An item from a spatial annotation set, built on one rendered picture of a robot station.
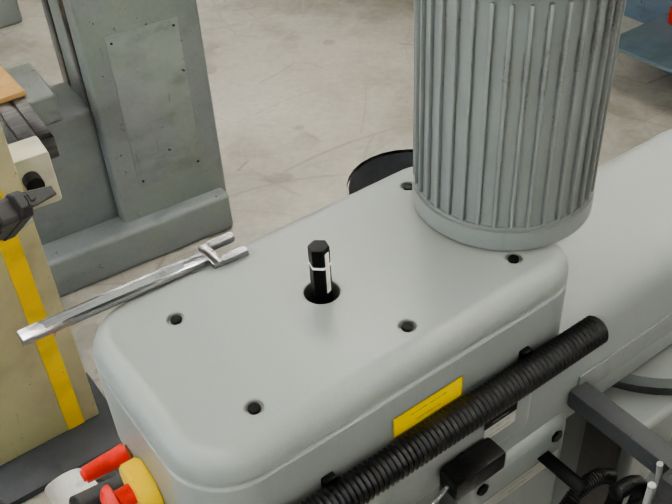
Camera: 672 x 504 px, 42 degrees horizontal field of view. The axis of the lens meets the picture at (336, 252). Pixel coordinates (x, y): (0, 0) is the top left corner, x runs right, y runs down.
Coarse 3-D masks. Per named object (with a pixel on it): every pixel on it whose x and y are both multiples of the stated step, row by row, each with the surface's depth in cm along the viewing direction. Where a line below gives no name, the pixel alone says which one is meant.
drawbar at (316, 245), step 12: (324, 240) 85; (312, 252) 84; (324, 252) 84; (312, 264) 85; (324, 264) 84; (312, 276) 86; (324, 276) 85; (312, 288) 87; (324, 288) 86; (312, 300) 89; (324, 300) 87
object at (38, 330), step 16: (224, 240) 94; (192, 256) 92; (208, 256) 92; (224, 256) 92; (240, 256) 92; (160, 272) 90; (176, 272) 90; (128, 288) 89; (144, 288) 89; (80, 304) 87; (96, 304) 87; (112, 304) 87; (48, 320) 86; (64, 320) 85; (80, 320) 86; (32, 336) 84
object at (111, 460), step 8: (112, 448) 97; (120, 448) 96; (104, 456) 96; (112, 456) 96; (120, 456) 96; (128, 456) 96; (88, 464) 95; (96, 464) 95; (104, 464) 95; (112, 464) 95; (120, 464) 96; (80, 472) 95; (88, 472) 94; (96, 472) 95; (104, 472) 95; (88, 480) 94
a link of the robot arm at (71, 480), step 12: (60, 480) 138; (72, 480) 138; (96, 480) 144; (108, 480) 138; (120, 480) 139; (48, 492) 138; (60, 492) 137; (72, 492) 137; (84, 492) 135; (96, 492) 135
